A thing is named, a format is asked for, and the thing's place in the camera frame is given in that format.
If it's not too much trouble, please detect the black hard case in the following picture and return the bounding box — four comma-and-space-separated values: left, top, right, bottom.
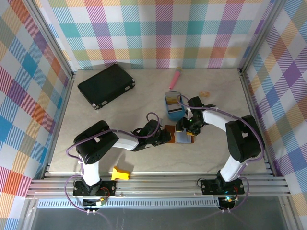
77, 63, 136, 110

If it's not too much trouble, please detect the yellow plastic part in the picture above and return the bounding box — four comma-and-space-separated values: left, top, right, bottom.
111, 165, 131, 181

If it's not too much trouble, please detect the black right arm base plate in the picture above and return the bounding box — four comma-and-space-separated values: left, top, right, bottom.
200, 178, 246, 195

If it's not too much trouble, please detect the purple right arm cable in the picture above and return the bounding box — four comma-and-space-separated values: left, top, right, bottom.
177, 94, 266, 214

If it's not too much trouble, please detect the blue oval tray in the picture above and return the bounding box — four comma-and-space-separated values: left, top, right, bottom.
164, 90, 187, 122

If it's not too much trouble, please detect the brown leather card holder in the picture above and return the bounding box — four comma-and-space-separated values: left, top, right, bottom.
165, 124, 195, 145

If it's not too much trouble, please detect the aluminium frame rail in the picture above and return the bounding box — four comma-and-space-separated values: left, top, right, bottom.
24, 173, 292, 199

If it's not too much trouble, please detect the pink toy microphone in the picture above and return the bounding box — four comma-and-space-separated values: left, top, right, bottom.
168, 67, 183, 91

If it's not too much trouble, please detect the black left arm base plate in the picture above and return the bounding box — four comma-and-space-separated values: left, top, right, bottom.
72, 180, 118, 196

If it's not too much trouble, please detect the aluminium side rail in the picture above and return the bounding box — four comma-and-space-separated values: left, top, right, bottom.
42, 71, 77, 179
238, 68, 280, 178

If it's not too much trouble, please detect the grey slotted cable duct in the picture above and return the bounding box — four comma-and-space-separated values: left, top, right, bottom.
37, 200, 221, 209

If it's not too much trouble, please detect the aluminium frame post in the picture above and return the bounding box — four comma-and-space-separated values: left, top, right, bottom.
23, 0, 78, 81
237, 0, 288, 75

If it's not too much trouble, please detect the black controller board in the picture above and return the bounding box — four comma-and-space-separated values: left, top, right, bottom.
218, 195, 238, 207
82, 196, 108, 207

